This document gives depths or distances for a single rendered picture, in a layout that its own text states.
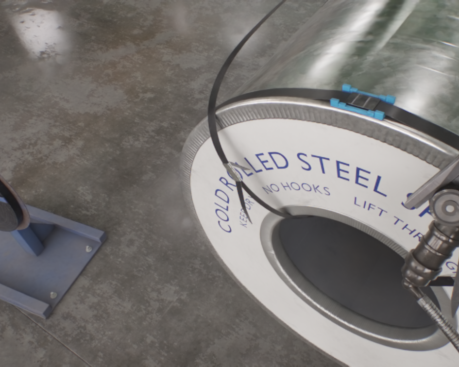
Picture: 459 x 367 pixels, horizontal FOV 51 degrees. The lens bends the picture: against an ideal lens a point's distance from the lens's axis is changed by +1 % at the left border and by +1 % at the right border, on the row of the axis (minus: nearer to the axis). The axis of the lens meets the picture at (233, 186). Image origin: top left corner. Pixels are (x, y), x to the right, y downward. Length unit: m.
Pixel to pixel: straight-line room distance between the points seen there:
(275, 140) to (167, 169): 1.77
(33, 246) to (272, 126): 1.80
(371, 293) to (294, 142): 0.74
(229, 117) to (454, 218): 0.58
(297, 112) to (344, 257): 0.81
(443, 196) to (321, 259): 0.92
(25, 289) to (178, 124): 1.32
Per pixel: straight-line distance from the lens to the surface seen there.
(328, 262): 1.68
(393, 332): 1.57
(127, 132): 3.16
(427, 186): 0.79
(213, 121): 1.19
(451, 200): 0.80
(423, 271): 0.89
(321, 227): 1.69
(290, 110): 1.02
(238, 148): 1.21
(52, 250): 2.69
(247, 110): 1.10
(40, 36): 4.48
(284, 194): 1.24
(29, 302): 2.51
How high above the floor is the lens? 1.98
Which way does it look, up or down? 48 degrees down
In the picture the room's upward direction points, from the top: 10 degrees counter-clockwise
